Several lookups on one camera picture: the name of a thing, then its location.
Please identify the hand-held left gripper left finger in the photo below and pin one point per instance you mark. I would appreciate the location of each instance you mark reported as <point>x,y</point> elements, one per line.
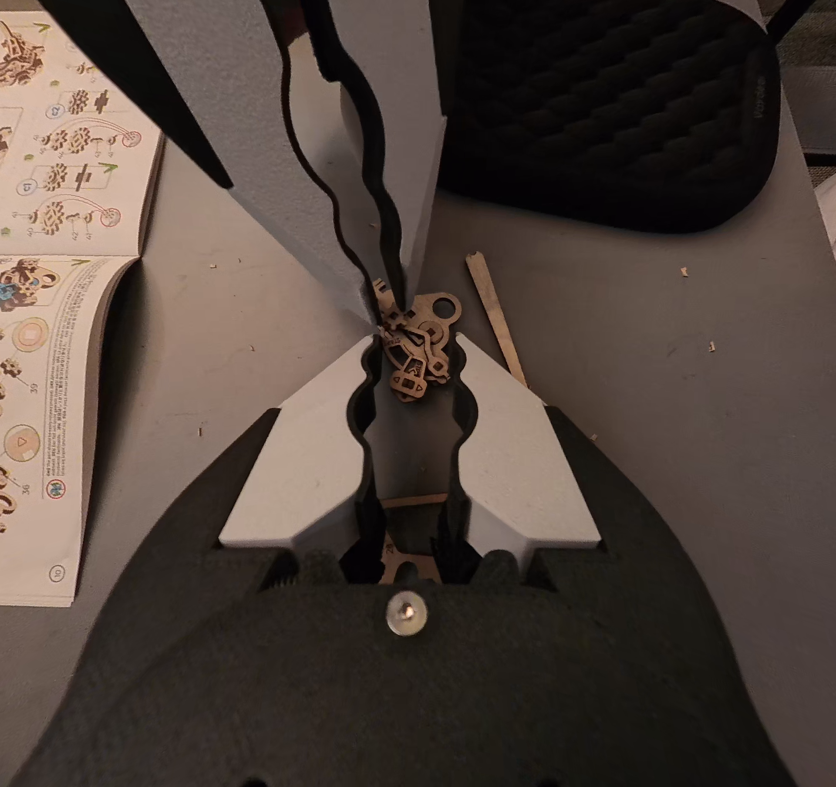
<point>294,475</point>

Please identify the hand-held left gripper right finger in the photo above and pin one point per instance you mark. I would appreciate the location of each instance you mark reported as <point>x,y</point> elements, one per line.
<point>529,475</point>

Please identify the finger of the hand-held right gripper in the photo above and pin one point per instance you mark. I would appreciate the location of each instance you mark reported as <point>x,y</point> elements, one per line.
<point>405,82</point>
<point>229,82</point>

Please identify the small wooden gear assembly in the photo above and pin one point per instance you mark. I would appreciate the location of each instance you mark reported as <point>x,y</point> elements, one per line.
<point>428,330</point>

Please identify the laser-cut wooden sheet with gear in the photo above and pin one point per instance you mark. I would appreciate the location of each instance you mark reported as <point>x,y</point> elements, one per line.
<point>411,500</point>

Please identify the thin wooden stick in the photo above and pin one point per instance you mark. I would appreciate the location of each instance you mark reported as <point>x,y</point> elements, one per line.
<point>497,317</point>

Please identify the black quilted pad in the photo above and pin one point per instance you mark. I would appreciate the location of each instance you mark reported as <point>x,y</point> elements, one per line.
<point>620,114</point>

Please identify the open instruction booklet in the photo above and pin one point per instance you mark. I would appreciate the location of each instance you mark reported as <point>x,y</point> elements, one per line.
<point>65,344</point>

